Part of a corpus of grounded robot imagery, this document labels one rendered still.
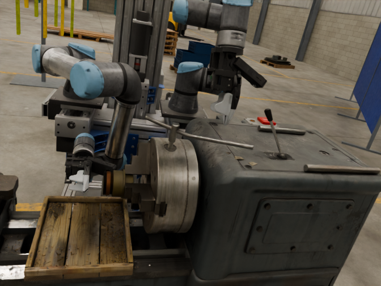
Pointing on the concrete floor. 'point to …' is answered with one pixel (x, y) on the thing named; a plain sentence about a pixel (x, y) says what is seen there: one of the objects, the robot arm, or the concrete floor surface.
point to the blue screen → (369, 91)
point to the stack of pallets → (170, 42)
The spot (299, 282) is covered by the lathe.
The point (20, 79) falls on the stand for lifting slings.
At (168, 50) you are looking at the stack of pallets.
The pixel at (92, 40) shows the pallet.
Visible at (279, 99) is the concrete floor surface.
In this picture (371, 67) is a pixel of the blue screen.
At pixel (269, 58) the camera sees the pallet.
